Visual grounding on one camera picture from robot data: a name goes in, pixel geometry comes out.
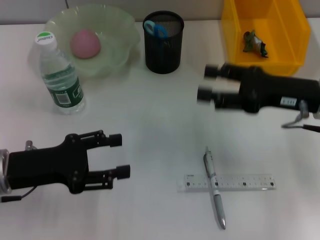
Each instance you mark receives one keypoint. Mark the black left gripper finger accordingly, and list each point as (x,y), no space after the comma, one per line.
(100,140)
(105,177)

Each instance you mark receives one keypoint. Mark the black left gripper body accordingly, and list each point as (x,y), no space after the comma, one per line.
(47,165)

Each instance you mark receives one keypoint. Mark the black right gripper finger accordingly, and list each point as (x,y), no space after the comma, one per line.
(225,96)
(225,71)

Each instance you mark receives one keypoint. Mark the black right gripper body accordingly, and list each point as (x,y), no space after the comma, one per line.
(275,92)

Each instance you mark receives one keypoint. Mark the green plastic wrapper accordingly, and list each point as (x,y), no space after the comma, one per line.
(255,43)

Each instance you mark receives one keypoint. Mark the clear green-label water bottle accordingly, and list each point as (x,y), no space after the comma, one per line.
(62,87)

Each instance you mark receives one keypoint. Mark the blue teal scissors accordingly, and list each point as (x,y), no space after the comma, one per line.
(156,30)

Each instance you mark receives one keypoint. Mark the pink peach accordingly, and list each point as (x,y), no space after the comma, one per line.
(85,43)

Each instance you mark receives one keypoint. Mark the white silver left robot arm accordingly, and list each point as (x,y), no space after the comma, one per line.
(3,170)

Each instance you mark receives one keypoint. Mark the black mesh pen holder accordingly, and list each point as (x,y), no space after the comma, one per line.
(162,57)

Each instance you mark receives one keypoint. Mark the clear plastic ruler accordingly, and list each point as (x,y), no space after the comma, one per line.
(237,183)

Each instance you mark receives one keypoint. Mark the pale green glass fruit plate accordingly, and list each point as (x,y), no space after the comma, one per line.
(112,50)

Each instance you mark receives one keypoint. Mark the grey silver pen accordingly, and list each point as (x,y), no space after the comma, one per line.
(216,197)

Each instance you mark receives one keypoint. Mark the silver connector stub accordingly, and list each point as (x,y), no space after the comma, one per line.
(30,145)

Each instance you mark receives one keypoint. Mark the yellow plastic bin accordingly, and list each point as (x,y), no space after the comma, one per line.
(282,62)

